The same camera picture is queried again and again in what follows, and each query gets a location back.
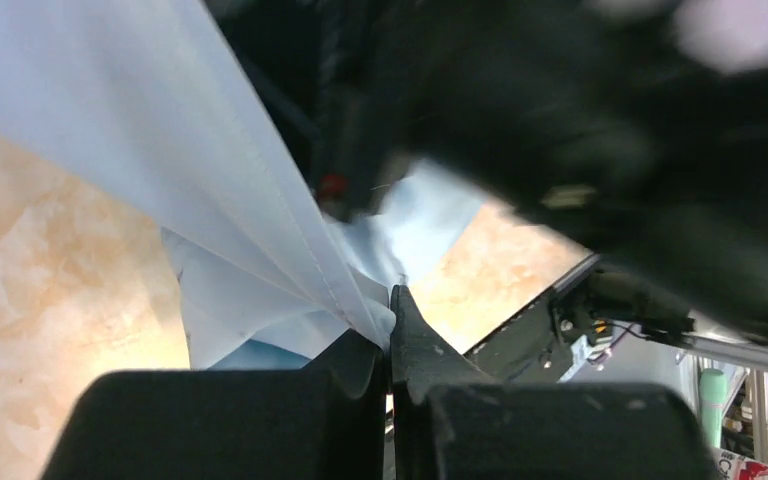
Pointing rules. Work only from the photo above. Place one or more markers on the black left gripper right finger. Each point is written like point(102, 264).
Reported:
point(453, 421)

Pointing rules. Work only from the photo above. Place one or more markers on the light blue pillowcase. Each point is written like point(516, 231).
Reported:
point(145, 100)

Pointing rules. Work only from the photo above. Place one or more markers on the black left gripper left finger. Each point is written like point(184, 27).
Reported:
point(322, 421)

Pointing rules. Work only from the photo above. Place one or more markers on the aluminium front frame rail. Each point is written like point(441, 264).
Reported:
point(722, 344)

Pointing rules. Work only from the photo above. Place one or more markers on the green bottle in background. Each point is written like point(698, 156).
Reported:
point(713, 391)

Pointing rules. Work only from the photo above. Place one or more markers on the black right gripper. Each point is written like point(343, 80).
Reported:
point(340, 80)

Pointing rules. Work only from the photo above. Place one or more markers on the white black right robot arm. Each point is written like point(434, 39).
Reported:
point(597, 127)

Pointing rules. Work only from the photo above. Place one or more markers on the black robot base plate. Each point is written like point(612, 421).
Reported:
point(578, 322)

